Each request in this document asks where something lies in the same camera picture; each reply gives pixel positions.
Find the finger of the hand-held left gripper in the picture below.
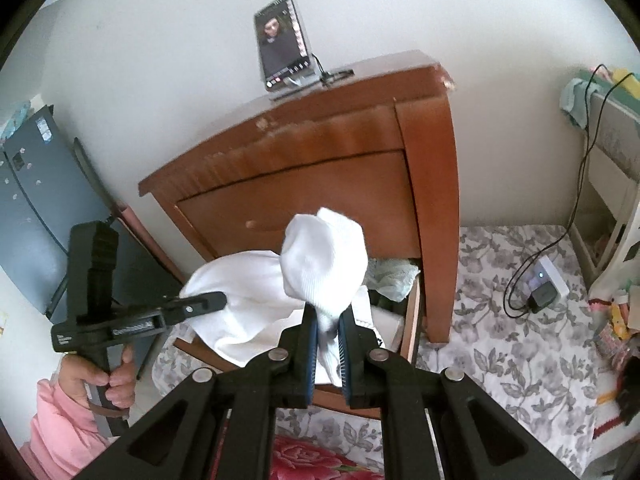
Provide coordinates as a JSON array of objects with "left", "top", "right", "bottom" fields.
[{"left": 161, "top": 291, "right": 228, "bottom": 326}]

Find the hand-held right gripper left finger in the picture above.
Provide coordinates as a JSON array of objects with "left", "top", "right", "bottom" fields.
[{"left": 102, "top": 305, "right": 321, "bottom": 480}]

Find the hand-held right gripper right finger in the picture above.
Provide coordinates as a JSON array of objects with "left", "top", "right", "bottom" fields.
[{"left": 338, "top": 305, "right": 583, "bottom": 480}]

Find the white cloth garment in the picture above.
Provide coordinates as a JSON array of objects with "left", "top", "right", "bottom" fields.
[{"left": 178, "top": 250, "right": 313, "bottom": 368}]

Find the white cloth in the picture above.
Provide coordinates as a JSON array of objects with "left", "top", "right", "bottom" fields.
[{"left": 352, "top": 287, "right": 406, "bottom": 356}]

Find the wooden nightstand drawer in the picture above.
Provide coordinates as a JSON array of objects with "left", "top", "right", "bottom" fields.
[
  {"left": 175, "top": 149, "right": 423, "bottom": 261},
  {"left": 170, "top": 255, "right": 426, "bottom": 418}
]

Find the pale green garment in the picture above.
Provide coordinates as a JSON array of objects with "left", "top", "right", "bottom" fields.
[{"left": 364, "top": 257, "right": 422, "bottom": 303}]

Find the white sock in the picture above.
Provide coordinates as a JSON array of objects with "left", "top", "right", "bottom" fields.
[{"left": 279, "top": 206, "right": 370, "bottom": 390}]

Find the person's left forearm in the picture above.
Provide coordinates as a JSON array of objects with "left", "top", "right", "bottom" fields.
[{"left": 20, "top": 377, "right": 113, "bottom": 480}]

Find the person's left hand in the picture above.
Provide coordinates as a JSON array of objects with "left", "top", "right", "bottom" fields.
[{"left": 59, "top": 345, "right": 137, "bottom": 411}]

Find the dark blue folded table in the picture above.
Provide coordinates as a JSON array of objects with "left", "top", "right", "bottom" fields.
[{"left": 0, "top": 105, "right": 183, "bottom": 361}]

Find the red floral blanket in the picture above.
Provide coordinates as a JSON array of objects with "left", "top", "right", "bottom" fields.
[{"left": 270, "top": 435, "right": 386, "bottom": 480}]

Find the grey floral bed sheet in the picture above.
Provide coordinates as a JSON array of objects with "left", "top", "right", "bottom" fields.
[{"left": 150, "top": 222, "right": 621, "bottom": 480}]

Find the wooden nightstand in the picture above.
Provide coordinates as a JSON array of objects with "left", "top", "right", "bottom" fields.
[{"left": 137, "top": 50, "right": 461, "bottom": 346}]

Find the black charger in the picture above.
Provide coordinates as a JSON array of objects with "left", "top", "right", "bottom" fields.
[{"left": 529, "top": 285, "right": 556, "bottom": 315}]

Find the white power strip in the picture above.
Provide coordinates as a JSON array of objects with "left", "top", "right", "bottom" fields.
[{"left": 522, "top": 256, "right": 571, "bottom": 311}]

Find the grey phone stand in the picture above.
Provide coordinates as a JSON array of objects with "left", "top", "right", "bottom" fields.
[{"left": 267, "top": 52, "right": 323, "bottom": 102}]

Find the pink patterned pouch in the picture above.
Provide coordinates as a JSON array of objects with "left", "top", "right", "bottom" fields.
[{"left": 595, "top": 310, "right": 633, "bottom": 361}]

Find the white mat red trim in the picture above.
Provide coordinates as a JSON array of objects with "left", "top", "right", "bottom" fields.
[{"left": 587, "top": 350, "right": 640, "bottom": 461}]

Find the smartphone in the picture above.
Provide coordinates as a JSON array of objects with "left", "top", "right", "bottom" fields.
[{"left": 253, "top": 0, "right": 315, "bottom": 93}]

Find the white cut-out shelf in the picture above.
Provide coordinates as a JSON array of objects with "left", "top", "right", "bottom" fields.
[{"left": 567, "top": 77, "right": 640, "bottom": 306}]

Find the green cloth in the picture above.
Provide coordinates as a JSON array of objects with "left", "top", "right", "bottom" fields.
[{"left": 559, "top": 77, "right": 601, "bottom": 128}]

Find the pale patterned storage box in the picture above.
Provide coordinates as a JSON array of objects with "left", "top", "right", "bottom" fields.
[{"left": 595, "top": 95, "right": 640, "bottom": 176}]

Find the yellow object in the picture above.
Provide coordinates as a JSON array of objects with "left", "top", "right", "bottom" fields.
[{"left": 612, "top": 67, "right": 640, "bottom": 91}]

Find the black phone cable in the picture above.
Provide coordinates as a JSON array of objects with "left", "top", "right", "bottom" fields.
[{"left": 312, "top": 55, "right": 356, "bottom": 86}]

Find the black charger cable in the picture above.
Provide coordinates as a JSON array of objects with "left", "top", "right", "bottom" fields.
[{"left": 502, "top": 64, "right": 613, "bottom": 320}]

